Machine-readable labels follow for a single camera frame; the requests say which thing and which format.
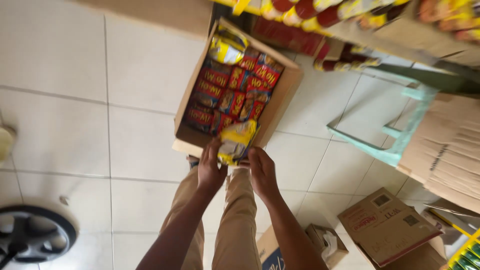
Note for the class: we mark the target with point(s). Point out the person's right hand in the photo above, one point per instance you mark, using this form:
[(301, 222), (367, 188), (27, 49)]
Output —
[(264, 176)]

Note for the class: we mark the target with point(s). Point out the person's left hand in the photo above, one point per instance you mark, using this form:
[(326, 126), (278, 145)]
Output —
[(210, 168)]

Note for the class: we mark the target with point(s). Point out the person's right fingers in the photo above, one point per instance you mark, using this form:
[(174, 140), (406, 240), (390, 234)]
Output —
[(252, 156)]

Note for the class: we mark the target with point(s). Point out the person's left fingers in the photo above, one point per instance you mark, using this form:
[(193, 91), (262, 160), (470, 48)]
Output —
[(213, 147)]

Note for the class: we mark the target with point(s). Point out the yellow snack packet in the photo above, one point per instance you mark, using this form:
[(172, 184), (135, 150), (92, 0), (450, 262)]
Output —
[(236, 140), (225, 50)]

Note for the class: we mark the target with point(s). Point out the person's dark shoe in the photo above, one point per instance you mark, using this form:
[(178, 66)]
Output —
[(193, 162)]

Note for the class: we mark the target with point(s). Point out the layer of red snack packets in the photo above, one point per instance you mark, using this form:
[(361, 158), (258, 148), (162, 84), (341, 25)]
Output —
[(210, 93)]

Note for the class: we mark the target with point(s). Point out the open brown cardboard box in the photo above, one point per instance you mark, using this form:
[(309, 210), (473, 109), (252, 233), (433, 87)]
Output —
[(281, 101)]

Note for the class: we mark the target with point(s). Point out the person's beige trousers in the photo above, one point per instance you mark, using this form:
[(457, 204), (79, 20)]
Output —
[(240, 225)]

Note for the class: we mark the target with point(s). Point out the cardboard box with blue print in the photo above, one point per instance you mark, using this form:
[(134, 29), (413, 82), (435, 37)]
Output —
[(270, 251)]

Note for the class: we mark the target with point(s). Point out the small open box with paper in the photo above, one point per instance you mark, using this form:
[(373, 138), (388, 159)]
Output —
[(326, 243)]

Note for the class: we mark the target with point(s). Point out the red printed carton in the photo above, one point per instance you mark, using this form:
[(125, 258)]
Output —
[(288, 37)]

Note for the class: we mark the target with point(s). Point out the row of dark red packets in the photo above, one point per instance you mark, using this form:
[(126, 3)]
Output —
[(345, 62)]

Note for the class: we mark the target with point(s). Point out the plain brown cardboard carton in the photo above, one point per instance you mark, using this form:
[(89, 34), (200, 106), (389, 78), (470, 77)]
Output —
[(157, 15)]

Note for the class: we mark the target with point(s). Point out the light green plastic stool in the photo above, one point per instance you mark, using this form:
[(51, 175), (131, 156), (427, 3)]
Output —
[(397, 153)]

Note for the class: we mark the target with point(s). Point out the closed carton with red print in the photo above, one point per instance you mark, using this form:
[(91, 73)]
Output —
[(386, 225)]

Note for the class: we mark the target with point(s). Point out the black round fan base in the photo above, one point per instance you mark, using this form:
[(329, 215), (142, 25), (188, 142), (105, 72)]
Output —
[(56, 228)]

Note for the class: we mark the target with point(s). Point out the shelf with yellow red packets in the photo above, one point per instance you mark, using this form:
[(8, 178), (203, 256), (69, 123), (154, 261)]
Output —
[(393, 33)]

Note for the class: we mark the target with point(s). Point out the flattened brown cardboard sheets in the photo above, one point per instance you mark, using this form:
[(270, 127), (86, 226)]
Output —
[(450, 142)]

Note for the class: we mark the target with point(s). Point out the cream round object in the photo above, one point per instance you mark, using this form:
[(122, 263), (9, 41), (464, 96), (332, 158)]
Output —
[(5, 142)]

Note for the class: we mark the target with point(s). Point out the yellow crate with green packets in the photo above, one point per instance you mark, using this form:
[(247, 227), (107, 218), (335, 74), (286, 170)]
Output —
[(467, 255)]

